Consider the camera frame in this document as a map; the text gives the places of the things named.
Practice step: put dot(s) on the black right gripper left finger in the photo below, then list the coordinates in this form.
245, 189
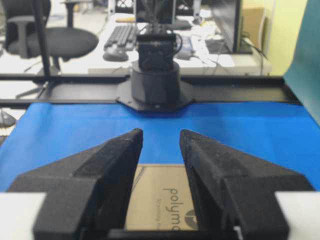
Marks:
89, 190

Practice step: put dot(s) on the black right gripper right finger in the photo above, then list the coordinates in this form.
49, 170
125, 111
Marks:
231, 188

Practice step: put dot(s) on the brown cardboard box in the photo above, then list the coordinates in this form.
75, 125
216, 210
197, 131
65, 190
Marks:
161, 199

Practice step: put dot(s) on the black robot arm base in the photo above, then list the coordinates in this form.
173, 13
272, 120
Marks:
155, 75

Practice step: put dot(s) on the brown cardboard box background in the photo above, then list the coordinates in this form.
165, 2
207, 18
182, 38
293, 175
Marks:
253, 23

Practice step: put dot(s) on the blue table mat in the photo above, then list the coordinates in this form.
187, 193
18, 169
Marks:
284, 134

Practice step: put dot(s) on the teal backdrop board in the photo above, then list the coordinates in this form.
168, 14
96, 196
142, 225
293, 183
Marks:
303, 74

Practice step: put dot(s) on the grey computer mouse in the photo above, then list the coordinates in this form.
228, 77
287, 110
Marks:
115, 55

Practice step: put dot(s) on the white office desk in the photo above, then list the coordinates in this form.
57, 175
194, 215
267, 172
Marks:
201, 62

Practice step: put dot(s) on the black keyboard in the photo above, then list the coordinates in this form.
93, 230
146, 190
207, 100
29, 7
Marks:
123, 37

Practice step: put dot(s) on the black office chair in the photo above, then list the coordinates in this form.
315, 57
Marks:
63, 42

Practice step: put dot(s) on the black computer monitor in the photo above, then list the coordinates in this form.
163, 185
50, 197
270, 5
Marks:
227, 15

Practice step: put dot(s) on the black vertical pole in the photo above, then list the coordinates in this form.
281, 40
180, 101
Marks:
37, 8

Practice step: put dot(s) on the black mounting rail plate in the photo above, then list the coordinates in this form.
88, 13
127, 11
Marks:
70, 89

